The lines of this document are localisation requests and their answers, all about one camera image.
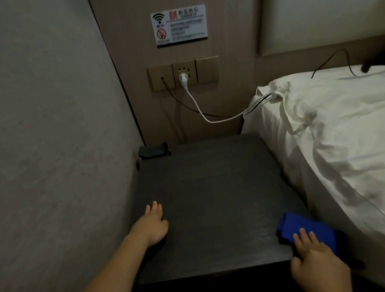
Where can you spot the person's right hand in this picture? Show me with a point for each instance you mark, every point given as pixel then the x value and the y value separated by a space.
pixel 320 269

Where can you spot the person's left hand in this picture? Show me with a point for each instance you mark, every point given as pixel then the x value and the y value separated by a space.
pixel 150 228

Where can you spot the person's right thumb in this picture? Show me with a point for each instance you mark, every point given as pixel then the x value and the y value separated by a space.
pixel 295 264

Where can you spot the person's left fingers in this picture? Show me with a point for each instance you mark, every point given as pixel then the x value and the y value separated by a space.
pixel 153 209

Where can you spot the person's right middle finger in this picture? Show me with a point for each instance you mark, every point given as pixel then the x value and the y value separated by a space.
pixel 306 238

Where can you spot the blue cleaning cloth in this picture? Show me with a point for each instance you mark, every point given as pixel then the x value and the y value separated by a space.
pixel 296 226

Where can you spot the person's left forearm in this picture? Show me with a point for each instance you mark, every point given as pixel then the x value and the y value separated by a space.
pixel 102 289

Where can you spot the small black pouch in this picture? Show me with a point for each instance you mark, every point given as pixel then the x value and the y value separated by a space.
pixel 153 151

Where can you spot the dark wooden nightstand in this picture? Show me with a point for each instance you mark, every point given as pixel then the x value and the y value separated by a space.
pixel 217 197

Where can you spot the white bed duvet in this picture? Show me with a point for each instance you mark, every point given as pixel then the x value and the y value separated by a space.
pixel 357 149

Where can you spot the beige wall socket panel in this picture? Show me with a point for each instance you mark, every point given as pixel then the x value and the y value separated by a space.
pixel 206 70

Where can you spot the white wall info sign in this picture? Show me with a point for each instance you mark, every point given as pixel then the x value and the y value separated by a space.
pixel 179 25

